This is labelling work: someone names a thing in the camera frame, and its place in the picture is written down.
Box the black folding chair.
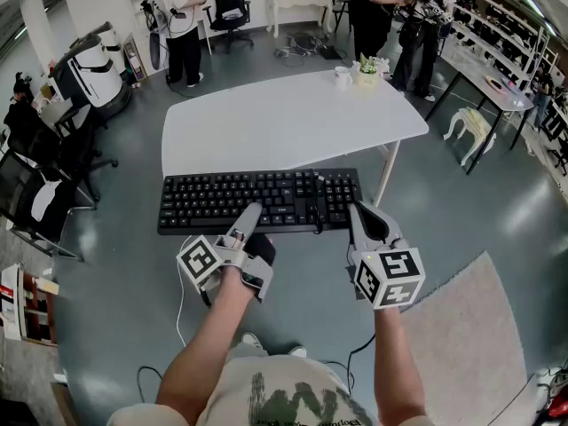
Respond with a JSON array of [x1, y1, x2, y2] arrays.
[[331, 0, 354, 33]]

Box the white mug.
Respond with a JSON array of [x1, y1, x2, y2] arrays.
[[333, 66, 354, 91]]

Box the person's beige printed shirt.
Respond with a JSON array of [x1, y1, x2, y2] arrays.
[[106, 355, 436, 426]]

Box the grey oval panel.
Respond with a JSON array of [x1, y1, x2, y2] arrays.
[[148, 31, 162, 70]]

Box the person's right forearm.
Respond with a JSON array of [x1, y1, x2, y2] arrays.
[[374, 306, 427, 419]]

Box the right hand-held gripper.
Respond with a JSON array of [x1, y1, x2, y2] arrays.
[[345, 201, 426, 311]]

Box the black floor cable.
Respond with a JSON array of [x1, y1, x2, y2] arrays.
[[136, 365, 165, 403]]

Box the person's grey trousers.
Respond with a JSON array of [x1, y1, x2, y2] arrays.
[[228, 342, 270, 361]]

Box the white stool with yellow cushion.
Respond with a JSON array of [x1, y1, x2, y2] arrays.
[[442, 106, 497, 167]]

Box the low bookshelf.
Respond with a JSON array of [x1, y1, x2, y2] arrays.
[[0, 263, 61, 348]]

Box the black mesh chair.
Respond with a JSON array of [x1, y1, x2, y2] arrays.
[[0, 148, 97, 261]]

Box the black office chair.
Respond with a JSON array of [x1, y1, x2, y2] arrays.
[[4, 99, 119, 203], [202, 0, 255, 55]]

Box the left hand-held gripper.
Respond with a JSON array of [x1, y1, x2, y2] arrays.
[[176, 201, 276, 304]]

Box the pile of black cables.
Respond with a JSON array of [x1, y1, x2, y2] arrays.
[[273, 31, 347, 68]]

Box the white black mobile robot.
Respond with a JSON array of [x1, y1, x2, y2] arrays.
[[86, 21, 123, 55], [48, 33, 132, 119]]

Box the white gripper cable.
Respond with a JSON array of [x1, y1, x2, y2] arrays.
[[176, 235, 196, 348]]

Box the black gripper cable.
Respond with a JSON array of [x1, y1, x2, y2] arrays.
[[345, 333, 378, 394]]

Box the black keyboard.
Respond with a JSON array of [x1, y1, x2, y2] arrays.
[[157, 168, 364, 237]]

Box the white pot with flowers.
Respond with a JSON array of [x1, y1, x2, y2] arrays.
[[351, 53, 391, 87]]

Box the person's left forearm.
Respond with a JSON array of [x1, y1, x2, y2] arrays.
[[154, 266, 249, 416]]

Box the brown display box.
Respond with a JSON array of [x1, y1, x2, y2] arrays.
[[122, 33, 150, 83]]

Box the glass desk with black frame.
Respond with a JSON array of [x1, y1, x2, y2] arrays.
[[424, 37, 536, 176]]

